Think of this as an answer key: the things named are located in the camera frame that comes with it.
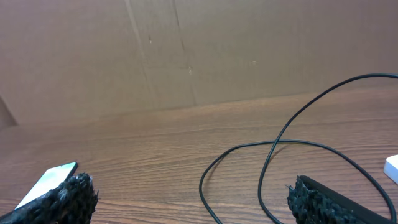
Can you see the white power strip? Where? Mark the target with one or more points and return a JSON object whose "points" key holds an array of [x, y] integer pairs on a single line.
{"points": [[391, 168]]}

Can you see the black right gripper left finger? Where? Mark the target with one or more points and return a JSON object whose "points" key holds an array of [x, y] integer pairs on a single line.
{"points": [[72, 202]]}

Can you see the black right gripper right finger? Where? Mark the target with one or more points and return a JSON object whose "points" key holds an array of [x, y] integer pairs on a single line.
{"points": [[313, 203]]}

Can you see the Galaxy S24+ smartphone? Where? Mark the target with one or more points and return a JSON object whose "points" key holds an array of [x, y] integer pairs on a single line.
{"points": [[51, 179]]}

